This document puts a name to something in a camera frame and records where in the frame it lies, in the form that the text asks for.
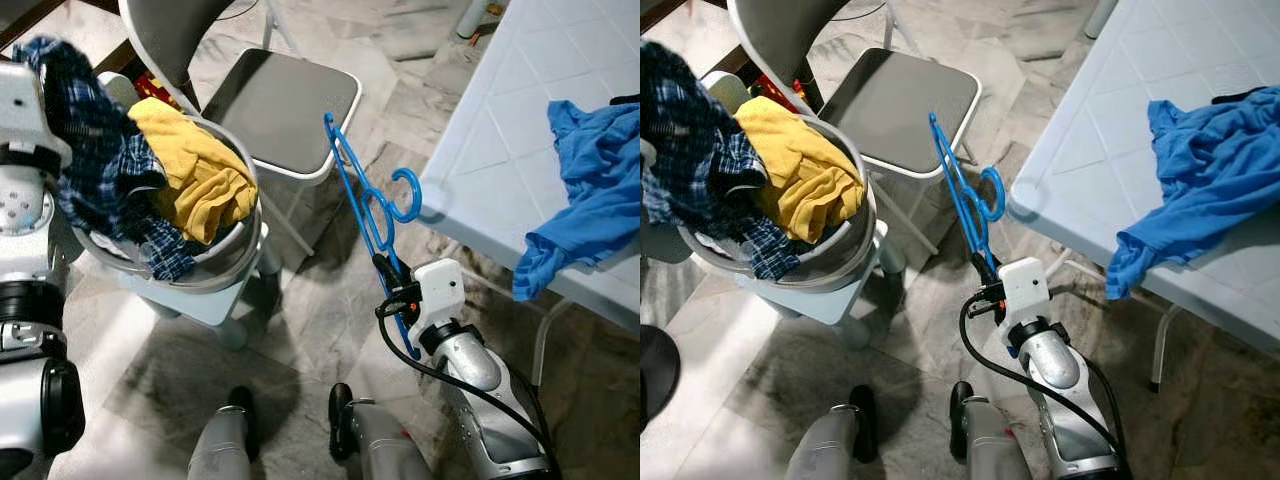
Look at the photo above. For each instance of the yellow garment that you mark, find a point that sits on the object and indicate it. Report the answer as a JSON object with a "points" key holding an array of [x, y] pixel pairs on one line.
{"points": [[200, 175], [805, 175]]}

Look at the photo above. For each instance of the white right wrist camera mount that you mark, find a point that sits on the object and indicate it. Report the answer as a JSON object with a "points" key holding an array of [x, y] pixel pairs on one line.
{"points": [[1025, 290], [440, 295]]}

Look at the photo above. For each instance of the silver right robot leg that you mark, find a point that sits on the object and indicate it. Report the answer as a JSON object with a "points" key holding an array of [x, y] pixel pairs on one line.
{"points": [[990, 450], [385, 450]]}

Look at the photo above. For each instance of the blue plastic clothes hanger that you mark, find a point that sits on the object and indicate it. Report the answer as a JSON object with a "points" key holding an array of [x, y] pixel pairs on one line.
{"points": [[406, 173], [990, 171]]}

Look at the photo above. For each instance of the silver robot leg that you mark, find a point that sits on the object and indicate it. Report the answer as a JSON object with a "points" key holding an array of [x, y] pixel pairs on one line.
{"points": [[990, 450], [830, 445], [385, 450], [220, 445]]}

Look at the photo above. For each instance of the blue t-shirt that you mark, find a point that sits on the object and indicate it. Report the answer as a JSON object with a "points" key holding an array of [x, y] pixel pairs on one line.
{"points": [[595, 190], [1210, 175]]}

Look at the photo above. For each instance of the red toy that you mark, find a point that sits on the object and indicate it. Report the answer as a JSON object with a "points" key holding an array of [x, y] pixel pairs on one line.
{"points": [[775, 88], [155, 88]]}

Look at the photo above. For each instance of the grey white folding chair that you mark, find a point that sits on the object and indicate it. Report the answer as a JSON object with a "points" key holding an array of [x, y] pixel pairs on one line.
{"points": [[900, 110], [285, 105]]}

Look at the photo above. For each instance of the silver left robot leg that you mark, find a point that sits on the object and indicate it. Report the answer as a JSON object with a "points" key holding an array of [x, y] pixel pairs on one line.
{"points": [[220, 445], [830, 445]]}

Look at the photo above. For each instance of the grey round laundry basket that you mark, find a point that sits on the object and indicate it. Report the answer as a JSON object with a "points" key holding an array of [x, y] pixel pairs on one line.
{"points": [[235, 262], [845, 255]]}

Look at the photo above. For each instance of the white plastic folding table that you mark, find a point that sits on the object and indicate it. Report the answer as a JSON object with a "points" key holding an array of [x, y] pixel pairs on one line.
{"points": [[510, 120], [1100, 130]]}

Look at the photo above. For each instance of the blue plaid shirt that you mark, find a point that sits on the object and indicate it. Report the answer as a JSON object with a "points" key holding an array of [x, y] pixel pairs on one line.
{"points": [[690, 130], [95, 150]]}

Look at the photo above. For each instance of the light blue plastic stool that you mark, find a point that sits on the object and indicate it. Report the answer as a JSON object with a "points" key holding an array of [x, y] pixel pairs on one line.
{"points": [[195, 305], [800, 300]]}

